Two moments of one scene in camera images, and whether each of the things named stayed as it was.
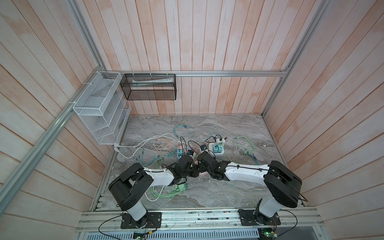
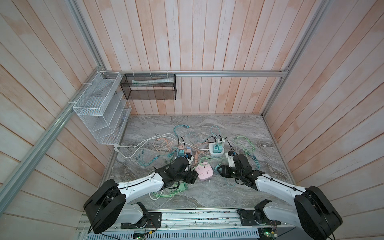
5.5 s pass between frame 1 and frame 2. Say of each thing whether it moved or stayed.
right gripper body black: moved
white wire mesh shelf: stayed
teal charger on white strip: stayed
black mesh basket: stayed
